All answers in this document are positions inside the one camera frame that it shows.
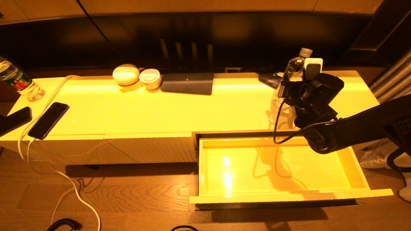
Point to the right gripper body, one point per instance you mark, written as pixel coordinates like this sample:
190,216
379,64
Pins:
313,69

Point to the clear bottle with white cap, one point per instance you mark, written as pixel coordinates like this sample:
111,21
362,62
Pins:
293,69

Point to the cream white ribbed drawer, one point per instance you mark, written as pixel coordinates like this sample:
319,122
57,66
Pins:
240,173

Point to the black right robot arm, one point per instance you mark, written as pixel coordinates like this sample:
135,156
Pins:
353,128

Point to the white low tv cabinet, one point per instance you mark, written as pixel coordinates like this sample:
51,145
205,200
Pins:
144,109

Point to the black box with white label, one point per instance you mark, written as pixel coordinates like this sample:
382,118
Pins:
283,89

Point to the black device with white sticker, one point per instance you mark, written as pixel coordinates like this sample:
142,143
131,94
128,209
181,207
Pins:
269,79

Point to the grey pleated curtain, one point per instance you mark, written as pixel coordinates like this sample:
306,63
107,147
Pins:
391,77

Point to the dark grey router with antennas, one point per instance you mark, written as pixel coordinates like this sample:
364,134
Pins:
188,83

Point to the white round jar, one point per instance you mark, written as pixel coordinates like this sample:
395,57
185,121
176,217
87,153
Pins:
150,78

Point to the black television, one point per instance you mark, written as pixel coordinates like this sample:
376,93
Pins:
128,38

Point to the white oval device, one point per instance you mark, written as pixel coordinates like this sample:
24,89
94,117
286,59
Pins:
125,74

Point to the black smartphone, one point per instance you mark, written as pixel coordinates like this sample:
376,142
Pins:
47,121
13,121

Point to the water bottle with colourful label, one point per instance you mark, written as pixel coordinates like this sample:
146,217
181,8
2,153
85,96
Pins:
21,84

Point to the dark wooden wall cabinet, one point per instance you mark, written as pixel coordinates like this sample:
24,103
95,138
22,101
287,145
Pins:
385,32

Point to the wall socket plate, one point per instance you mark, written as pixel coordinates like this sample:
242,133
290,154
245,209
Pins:
231,70

